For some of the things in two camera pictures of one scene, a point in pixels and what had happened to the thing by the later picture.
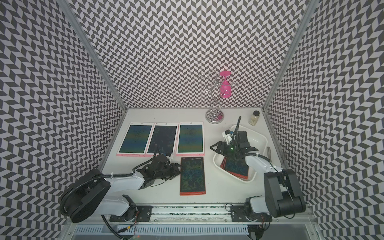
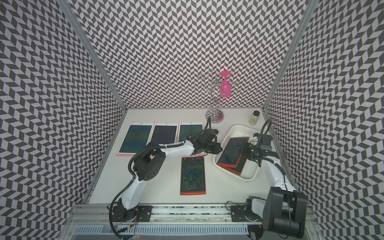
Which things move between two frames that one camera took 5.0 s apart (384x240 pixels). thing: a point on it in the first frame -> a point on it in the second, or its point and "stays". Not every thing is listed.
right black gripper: (221, 145) -> (244, 151)
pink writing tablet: (164, 135) stays
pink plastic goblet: (225, 88) stays
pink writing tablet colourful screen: (135, 141) stays
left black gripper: (175, 170) -> (218, 147)
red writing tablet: (192, 178) stays
